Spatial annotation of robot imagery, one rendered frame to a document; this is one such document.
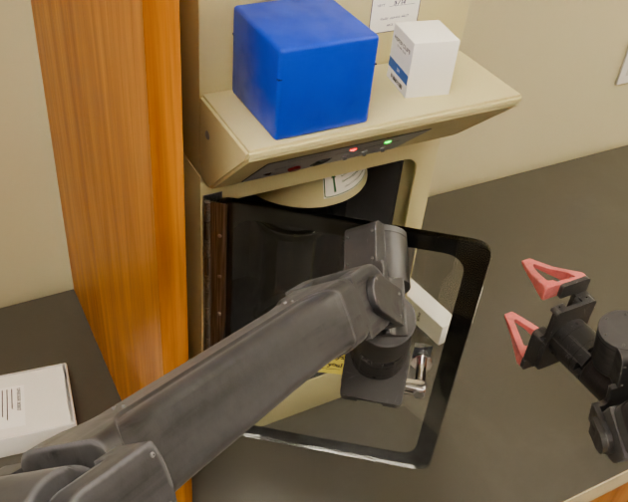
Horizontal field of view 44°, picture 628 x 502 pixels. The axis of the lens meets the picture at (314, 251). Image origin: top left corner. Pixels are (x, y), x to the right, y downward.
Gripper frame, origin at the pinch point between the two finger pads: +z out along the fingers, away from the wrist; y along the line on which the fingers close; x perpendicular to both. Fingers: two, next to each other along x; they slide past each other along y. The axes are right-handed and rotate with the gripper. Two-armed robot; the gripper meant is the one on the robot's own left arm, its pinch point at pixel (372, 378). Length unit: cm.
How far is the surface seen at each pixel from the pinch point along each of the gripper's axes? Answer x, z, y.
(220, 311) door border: -19.2, -0.2, -4.8
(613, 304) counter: 42, 47, -37
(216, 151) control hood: -18.9, -23.6, -12.5
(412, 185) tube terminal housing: 1.0, -1.3, -25.8
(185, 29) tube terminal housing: -23.7, -29.4, -22.1
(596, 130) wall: 44, 68, -91
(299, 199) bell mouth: -12.4, -4.6, -19.3
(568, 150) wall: 38, 69, -85
